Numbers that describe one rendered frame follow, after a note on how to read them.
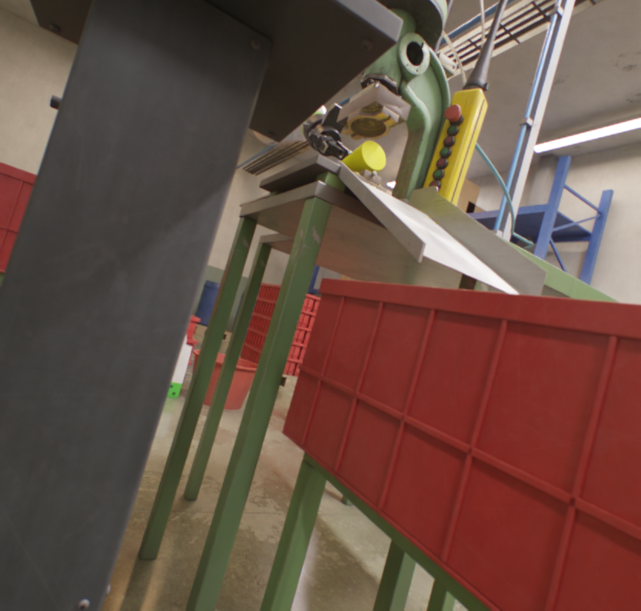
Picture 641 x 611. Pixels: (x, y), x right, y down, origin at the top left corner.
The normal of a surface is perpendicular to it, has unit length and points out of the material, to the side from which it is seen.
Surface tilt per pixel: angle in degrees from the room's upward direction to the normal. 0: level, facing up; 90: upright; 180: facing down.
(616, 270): 90
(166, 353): 90
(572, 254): 90
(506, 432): 90
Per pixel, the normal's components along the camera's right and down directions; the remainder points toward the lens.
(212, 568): 0.50, 0.09
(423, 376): -0.81, -0.26
